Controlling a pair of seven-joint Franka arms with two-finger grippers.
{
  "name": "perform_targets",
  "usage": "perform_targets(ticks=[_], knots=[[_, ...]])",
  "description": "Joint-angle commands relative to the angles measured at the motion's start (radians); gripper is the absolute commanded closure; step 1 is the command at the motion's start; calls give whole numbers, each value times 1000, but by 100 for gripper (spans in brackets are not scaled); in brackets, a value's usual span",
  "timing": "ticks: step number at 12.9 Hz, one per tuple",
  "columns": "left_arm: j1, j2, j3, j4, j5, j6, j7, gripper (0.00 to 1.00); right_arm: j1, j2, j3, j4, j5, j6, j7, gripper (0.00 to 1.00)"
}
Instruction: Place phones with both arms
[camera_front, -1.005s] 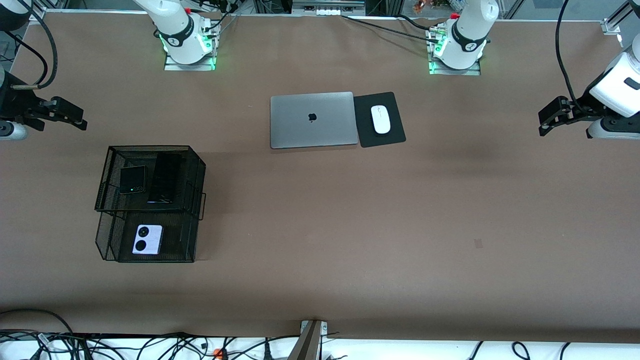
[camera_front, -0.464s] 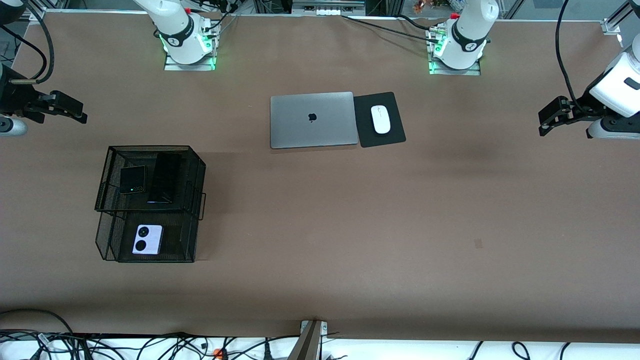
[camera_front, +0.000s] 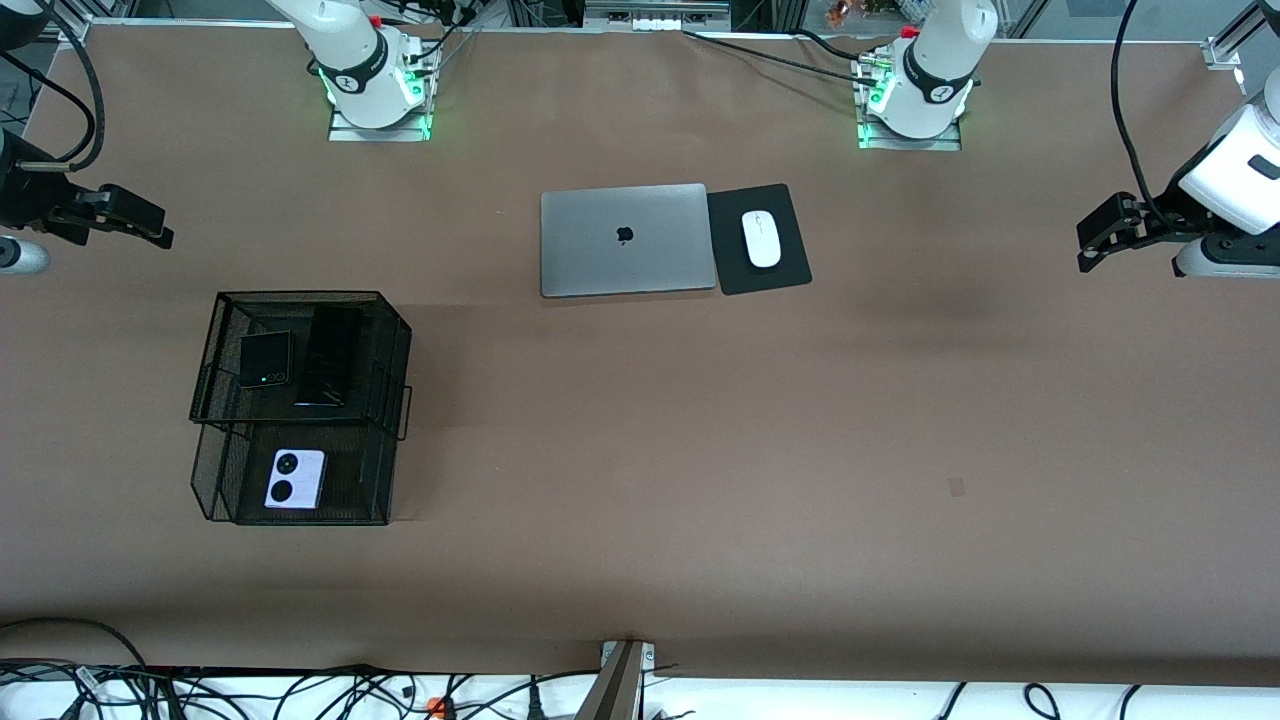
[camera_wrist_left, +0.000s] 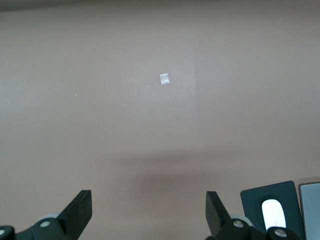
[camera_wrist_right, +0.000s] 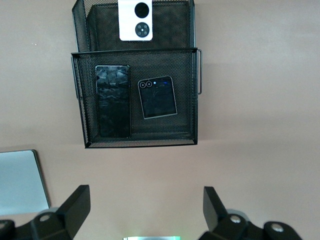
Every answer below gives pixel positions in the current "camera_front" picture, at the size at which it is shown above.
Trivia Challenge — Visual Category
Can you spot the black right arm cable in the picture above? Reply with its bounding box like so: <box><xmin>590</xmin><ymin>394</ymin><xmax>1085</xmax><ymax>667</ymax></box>
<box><xmin>0</xmin><ymin>0</ymin><xmax>103</xmax><ymax>171</ymax></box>

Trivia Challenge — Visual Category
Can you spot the thick black floor cable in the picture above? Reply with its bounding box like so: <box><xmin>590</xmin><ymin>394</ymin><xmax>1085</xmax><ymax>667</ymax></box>
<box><xmin>0</xmin><ymin>617</ymin><xmax>151</xmax><ymax>691</ymax></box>

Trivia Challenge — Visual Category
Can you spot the grey metal camera post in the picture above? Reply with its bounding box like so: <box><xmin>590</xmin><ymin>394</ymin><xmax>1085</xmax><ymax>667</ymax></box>
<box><xmin>575</xmin><ymin>640</ymin><xmax>656</xmax><ymax>720</ymax></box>

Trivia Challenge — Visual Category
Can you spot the black mesh two-tier tray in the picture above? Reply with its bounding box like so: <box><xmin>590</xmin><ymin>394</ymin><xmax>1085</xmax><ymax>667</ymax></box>
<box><xmin>188</xmin><ymin>290</ymin><xmax>414</xmax><ymax>527</ymax></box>

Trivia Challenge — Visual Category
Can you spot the lilac flip phone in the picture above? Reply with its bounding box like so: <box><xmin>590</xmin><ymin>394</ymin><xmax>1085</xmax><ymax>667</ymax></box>
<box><xmin>263</xmin><ymin>448</ymin><xmax>328</xmax><ymax>511</ymax></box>

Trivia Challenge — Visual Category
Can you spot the silver frame corner bracket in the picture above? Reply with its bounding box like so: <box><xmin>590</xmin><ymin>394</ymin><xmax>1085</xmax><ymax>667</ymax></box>
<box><xmin>1205</xmin><ymin>0</ymin><xmax>1280</xmax><ymax>71</ymax></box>
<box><xmin>50</xmin><ymin>0</ymin><xmax>136</xmax><ymax>43</ymax></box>

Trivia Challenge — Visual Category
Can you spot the black mouse pad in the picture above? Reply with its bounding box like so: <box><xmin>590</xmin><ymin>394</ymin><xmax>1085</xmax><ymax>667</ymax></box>
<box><xmin>706</xmin><ymin>182</ymin><xmax>813</xmax><ymax>297</ymax></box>

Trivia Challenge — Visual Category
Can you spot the white computer mouse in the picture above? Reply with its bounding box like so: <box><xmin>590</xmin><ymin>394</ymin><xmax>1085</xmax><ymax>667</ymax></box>
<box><xmin>741</xmin><ymin>209</ymin><xmax>783</xmax><ymax>270</ymax></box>

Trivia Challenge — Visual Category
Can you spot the long black phone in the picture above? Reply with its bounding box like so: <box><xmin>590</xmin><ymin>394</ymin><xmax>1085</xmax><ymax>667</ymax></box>
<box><xmin>293</xmin><ymin>304</ymin><xmax>367</xmax><ymax>409</ymax></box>

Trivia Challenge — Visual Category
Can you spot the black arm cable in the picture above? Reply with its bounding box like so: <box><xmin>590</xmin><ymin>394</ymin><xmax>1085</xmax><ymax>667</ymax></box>
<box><xmin>1110</xmin><ymin>0</ymin><xmax>1171</xmax><ymax>226</ymax></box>
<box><xmin>0</xmin><ymin>0</ymin><xmax>103</xmax><ymax>171</ymax></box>

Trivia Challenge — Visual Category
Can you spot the silver closed laptop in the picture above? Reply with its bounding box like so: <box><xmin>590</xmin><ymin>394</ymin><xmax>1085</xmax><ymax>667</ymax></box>
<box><xmin>540</xmin><ymin>182</ymin><xmax>719</xmax><ymax>300</ymax></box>

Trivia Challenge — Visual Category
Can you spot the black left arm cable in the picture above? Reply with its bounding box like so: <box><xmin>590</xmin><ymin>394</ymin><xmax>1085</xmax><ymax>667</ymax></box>
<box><xmin>1110</xmin><ymin>0</ymin><xmax>1171</xmax><ymax>226</ymax></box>

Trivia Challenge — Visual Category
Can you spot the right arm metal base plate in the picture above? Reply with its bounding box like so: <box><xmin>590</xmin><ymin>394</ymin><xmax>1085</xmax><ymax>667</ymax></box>
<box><xmin>328</xmin><ymin>100</ymin><xmax>433</xmax><ymax>143</ymax></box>

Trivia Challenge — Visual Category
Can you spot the long black table cable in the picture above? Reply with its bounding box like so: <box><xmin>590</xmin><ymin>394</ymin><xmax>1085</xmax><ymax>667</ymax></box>
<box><xmin>683</xmin><ymin>30</ymin><xmax>881</xmax><ymax>91</ymax></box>

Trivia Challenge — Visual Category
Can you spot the short black table cable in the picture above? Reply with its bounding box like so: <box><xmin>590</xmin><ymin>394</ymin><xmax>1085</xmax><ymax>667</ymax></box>
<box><xmin>795</xmin><ymin>28</ymin><xmax>896</xmax><ymax>63</ymax></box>

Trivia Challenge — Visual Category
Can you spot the small black flip phone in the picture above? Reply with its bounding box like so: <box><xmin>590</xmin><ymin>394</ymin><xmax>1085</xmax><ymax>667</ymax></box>
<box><xmin>237</xmin><ymin>330</ymin><xmax>293</xmax><ymax>389</ymax></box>

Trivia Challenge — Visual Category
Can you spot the white power strip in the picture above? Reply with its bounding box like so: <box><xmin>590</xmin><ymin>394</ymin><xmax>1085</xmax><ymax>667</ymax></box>
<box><xmin>585</xmin><ymin>3</ymin><xmax>731</xmax><ymax>31</ymax></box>

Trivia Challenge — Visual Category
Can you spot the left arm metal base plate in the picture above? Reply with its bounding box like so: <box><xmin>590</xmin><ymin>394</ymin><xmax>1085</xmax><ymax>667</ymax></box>
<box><xmin>858</xmin><ymin>115</ymin><xmax>963</xmax><ymax>152</ymax></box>

